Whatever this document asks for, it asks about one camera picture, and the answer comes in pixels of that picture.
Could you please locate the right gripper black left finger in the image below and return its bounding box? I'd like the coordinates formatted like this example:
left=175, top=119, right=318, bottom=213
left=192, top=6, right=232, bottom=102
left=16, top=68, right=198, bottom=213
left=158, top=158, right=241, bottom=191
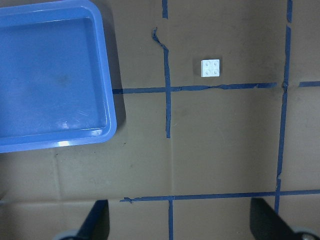
left=76, top=199, right=109, bottom=240

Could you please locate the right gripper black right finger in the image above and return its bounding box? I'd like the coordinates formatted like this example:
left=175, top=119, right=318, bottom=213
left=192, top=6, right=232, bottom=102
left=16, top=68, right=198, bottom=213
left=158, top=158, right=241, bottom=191
left=249, top=197, right=320, bottom=240

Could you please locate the white square toy block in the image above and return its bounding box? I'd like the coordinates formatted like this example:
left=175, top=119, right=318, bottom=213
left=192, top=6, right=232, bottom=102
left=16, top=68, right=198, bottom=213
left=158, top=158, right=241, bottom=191
left=200, top=59, right=220, bottom=78

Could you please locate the blue plastic tray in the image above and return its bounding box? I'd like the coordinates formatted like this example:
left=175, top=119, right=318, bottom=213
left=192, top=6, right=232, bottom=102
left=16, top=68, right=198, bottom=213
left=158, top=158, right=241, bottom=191
left=0, top=0, right=117, bottom=153

